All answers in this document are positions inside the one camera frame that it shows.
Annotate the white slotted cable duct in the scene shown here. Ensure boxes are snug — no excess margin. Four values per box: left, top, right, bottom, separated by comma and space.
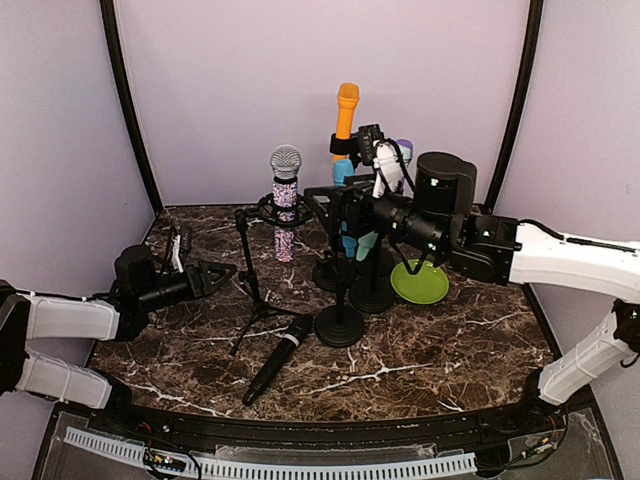
63, 427, 477, 479

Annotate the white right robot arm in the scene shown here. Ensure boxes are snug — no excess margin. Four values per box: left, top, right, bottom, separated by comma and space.
304, 152, 639, 434

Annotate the lime green plate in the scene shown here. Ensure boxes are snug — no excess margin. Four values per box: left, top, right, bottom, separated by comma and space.
390, 262, 449, 305

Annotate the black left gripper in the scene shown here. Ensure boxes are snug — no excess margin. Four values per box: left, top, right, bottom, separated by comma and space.
138, 261, 237, 313

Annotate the black tripod microphone stand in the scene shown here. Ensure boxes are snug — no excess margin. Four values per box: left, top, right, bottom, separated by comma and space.
230, 193, 313, 356

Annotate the black front table rail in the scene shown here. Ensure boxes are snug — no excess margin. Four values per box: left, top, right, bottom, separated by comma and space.
90, 404, 566, 452

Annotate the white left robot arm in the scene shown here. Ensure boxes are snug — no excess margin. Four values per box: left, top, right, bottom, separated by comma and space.
1, 244, 236, 436

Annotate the black corner post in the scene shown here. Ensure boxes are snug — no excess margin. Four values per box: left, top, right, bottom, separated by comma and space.
483, 0, 544, 213
99, 0, 164, 216

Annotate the right black corner post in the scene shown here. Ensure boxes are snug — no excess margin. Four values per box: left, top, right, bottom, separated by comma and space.
483, 0, 544, 213

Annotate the black handheld microphone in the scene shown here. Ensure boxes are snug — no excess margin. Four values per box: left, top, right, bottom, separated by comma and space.
242, 314, 313, 407

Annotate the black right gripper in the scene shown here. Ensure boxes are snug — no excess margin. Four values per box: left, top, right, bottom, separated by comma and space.
304, 172, 450, 259

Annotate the mint green microphone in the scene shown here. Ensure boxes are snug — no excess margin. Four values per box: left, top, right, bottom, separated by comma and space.
354, 139, 416, 262

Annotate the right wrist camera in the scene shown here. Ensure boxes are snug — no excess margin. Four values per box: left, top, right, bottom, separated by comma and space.
357, 123, 406, 199

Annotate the blue microphone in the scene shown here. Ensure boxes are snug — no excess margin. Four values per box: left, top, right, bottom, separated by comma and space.
333, 157, 357, 259

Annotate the glitter purple silver-head microphone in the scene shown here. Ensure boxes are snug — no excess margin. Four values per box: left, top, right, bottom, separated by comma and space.
270, 144, 302, 263

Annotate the black round-base stand mint mic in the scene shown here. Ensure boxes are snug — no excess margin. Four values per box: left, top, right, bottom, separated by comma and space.
349, 237, 395, 314

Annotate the black round-base stand orange mic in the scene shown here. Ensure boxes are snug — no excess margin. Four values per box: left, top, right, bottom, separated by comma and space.
329, 128, 375, 169

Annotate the black round-base stand front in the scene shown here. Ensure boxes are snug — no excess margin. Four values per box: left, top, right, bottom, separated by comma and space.
314, 281, 365, 348

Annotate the black round-base stand blue mic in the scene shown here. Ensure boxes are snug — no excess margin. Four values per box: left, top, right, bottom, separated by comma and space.
312, 250, 356, 293

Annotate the left black corner post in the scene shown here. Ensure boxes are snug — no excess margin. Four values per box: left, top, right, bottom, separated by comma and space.
99, 0, 164, 216

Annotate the orange microphone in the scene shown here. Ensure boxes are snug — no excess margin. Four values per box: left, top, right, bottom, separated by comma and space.
334, 82, 360, 161

